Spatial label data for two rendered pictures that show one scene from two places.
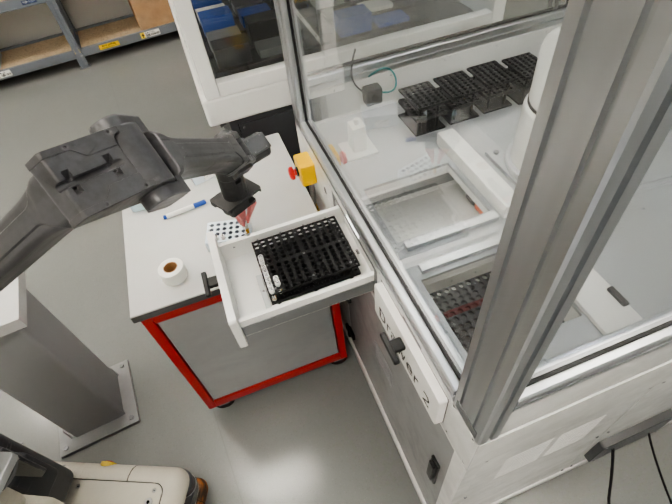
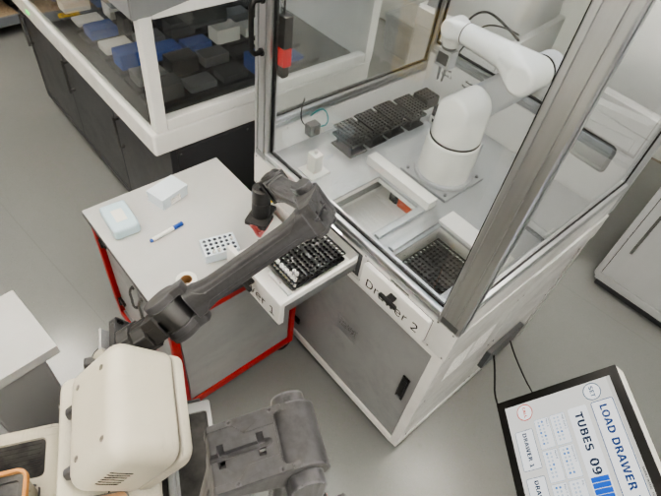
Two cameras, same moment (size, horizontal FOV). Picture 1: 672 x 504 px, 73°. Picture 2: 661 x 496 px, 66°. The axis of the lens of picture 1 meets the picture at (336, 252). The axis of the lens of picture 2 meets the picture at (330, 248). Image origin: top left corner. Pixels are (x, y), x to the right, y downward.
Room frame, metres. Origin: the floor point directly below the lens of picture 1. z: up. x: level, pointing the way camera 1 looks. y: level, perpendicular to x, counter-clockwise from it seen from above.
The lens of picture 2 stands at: (-0.27, 0.62, 2.18)
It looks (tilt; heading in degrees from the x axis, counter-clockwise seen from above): 48 degrees down; 327
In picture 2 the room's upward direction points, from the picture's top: 10 degrees clockwise
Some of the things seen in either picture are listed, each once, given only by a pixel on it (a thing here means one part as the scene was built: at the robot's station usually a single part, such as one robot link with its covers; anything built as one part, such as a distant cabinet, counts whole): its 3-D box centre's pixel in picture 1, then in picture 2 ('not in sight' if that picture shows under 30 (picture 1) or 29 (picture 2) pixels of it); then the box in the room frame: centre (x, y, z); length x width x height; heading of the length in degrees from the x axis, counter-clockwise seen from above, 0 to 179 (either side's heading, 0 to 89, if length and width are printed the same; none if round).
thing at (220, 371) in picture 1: (245, 280); (202, 289); (1.07, 0.36, 0.38); 0.62 x 0.58 x 0.76; 15
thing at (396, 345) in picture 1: (394, 346); (390, 298); (0.43, -0.09, 0.91); 0.07 x 0.04 x 0.01; 15
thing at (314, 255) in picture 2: (305, 261); (303, 257); (0.71, 0.08, 0.87); 0.22 x 0.18 x 0.06; 105
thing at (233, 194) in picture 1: (233, 187); (261, 209); (0.78, 0.21, 1.08); 0.10 x 0.07 x 0.07; 135
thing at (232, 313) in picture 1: (226, 286); (254, 283); (0.66, 0.27, 0.87); 0.29 x 0.02 x 0.11; 15
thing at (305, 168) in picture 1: (304, 169); not in sight; (1.06, 0.06, 0.88); 0.07 x 0.05 x 0.07; 15
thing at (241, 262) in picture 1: (309, 261); (305, 256); (0.72, 0.07, 0.86); 0.40 x 0.26 x 0.06; 105
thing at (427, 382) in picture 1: (406, 349); (393, 300); (0.44, -0.12, 0.87); 0.29 x 0.02 x 0.11; 15
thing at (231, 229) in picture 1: (229, 234); (219, 247); (0.93, 0.30, 0.78); 0.12 x 0.08 x 0.04; 89
